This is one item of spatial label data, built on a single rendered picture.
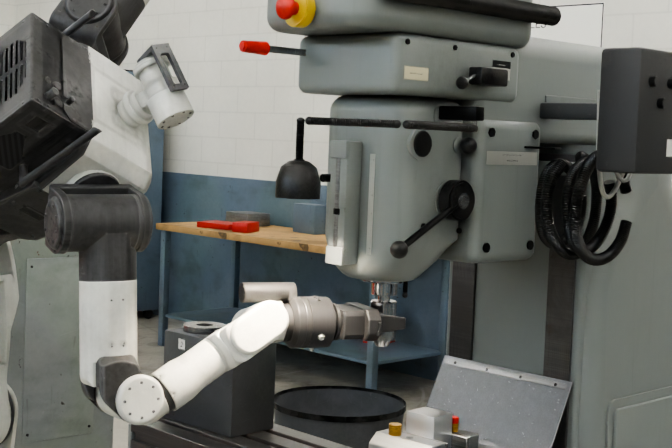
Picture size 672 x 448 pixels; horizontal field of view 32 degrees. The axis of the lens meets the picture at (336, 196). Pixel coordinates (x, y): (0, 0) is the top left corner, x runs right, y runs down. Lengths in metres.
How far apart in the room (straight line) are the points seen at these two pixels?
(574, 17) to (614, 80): 4.93
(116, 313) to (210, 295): 7.41
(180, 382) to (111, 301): 0.18
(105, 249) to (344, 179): 0.42
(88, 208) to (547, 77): 0.90
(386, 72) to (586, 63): 0.56
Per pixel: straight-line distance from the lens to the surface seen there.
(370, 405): 4.34
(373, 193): 1.95
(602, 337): 2.29
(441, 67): 1.96
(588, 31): 6.88
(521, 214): 2.15
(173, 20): 9.69
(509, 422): 2.33
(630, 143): 1.99
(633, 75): 1.99
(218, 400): 2.38
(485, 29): 2.04
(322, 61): 2.00
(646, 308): 2.42
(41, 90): 1.87
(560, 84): 2.25
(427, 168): 1.98
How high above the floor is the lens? 1.56
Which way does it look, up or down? 3 degrees down
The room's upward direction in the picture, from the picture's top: 2 degrees clockwise
